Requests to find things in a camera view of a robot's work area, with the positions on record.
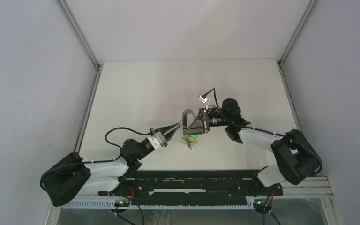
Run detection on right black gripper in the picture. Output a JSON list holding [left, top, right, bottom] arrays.
[[184, 108, 230, 135]]

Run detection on green key tag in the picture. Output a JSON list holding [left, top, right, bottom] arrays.
[[188, 134, 198, 139]]

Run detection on yellow key tag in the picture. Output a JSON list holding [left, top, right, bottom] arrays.
[[181, 137, 198, 145]]

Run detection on large keyring with yellow handle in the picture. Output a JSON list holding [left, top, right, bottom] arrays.
[[181, 109, 196, 136]]

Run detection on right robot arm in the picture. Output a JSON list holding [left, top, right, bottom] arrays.
[[181, 98, 323, 195]]

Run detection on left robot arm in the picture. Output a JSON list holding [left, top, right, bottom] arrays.
[[39, 123, 180, 207]]

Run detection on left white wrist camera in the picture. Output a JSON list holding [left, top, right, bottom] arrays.
[[147, 132, 168, 150]]

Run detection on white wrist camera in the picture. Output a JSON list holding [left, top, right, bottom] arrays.
[[147, 132, 168, 150], [198, 94, 209, 104]]

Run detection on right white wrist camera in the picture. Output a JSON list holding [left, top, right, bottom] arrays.
[[198, 94, 209, 104]]

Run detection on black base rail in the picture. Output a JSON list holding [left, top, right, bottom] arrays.
[[97, 169, 284, 206]]

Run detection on white slotted cable duct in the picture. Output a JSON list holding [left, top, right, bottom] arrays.
[[62, 198, 256, 210]]

